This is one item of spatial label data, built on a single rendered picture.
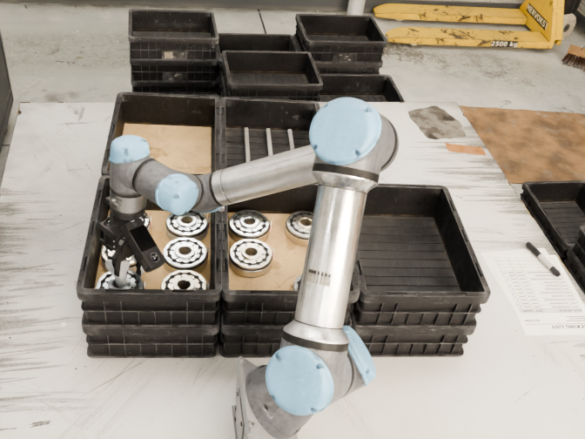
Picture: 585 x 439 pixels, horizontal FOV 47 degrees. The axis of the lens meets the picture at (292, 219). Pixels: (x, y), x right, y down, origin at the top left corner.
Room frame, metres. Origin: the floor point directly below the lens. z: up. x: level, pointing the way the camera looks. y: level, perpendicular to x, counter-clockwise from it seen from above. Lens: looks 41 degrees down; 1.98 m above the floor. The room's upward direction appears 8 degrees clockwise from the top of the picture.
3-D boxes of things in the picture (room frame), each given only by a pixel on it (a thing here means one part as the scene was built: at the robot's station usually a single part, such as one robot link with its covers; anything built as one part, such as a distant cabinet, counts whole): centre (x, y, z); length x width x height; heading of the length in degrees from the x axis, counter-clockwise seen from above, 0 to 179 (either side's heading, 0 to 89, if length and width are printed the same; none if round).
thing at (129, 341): (1.12, 0.31, 0.76); 0.40 x 0.30 x 0.12; 10
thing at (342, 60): (3.08, -0.10, 0.37); 0.40 x 0.30 x 0.45; 105
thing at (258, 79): (2.59, 0.18, 0.37); 0.40 x 0.30 x 0.45; 105
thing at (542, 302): (1.34, -0.71, 0.70); 0.33 x 0.23 x 0.01; 15
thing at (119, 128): (1.51, 0.38, 0.87); 0.40 x 0.30 x 0.11; 10
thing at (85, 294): (1.12, 0.31, 0.92); 0.40 x 0.30 x 0.02; 10
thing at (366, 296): (1.23, -0.28, 0.92); 0.40 x 0.30 x 0.02; 10
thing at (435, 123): (2.15, -0.47, 0.71); 0.22 x 0.19 x 0.01; 15
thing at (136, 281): (1.00, 0.36, 0.86); 0.10 x 0.10 x 0.01
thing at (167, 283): (1.02, 0.22, 0.86); 0.10 x 0.10 x 0.01
